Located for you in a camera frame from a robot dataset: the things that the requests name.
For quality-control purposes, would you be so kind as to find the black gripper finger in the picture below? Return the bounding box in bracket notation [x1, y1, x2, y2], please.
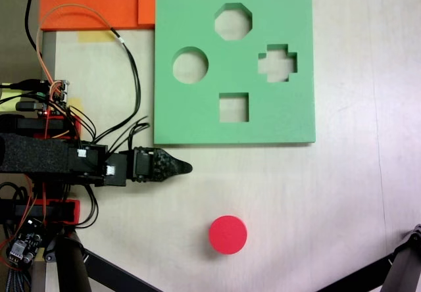
[151, 147, 194, 183]

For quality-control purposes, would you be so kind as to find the red cylinder block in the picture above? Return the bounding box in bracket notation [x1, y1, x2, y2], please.
[208, 214, 248, 256]

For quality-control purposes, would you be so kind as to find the green shape sorter board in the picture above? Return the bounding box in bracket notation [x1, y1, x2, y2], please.
[153, 0, 316, 147]

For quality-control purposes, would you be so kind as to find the red and black table clamp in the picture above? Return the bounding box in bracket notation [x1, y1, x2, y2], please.
[0, 198, 82, 226]
[0, 114, 82, 141]

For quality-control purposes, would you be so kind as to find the motor driver circuit board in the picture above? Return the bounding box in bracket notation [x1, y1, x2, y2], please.
[39, 78, 72, 115]

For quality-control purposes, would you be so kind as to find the short black plug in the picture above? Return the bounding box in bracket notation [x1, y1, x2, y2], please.
[14, 99, 45, 112]

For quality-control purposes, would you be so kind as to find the yellow tape strip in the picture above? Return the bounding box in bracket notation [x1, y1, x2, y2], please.
[77, 30, 114, 43]

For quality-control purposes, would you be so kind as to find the black power converter board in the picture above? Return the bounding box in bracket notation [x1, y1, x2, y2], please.
[6, 218, 45, 268]

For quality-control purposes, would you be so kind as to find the yellow sticky note pad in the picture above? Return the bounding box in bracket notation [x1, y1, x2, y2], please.
[0, 87, 21, 112]

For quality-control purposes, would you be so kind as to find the thin black arm wire bundle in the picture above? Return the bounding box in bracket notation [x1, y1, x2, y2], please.
[93, 116, 151, 151]

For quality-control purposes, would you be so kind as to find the black camera tripod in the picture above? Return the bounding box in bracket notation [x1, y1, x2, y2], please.
[44, 222, 421, 292]

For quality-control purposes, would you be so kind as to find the orange and black wire loop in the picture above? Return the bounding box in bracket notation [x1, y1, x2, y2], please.
[36, 4, 143, 141]

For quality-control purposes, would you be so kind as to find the black USB plug cable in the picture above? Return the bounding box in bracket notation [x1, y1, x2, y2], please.
[0, 79, 42, 91]

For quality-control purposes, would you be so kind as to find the braided black white cable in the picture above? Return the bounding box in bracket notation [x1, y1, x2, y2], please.
[1, 265, 29, 292]

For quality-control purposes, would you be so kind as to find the thick black cable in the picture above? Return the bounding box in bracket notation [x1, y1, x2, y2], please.
[24, 0, 39, 55]

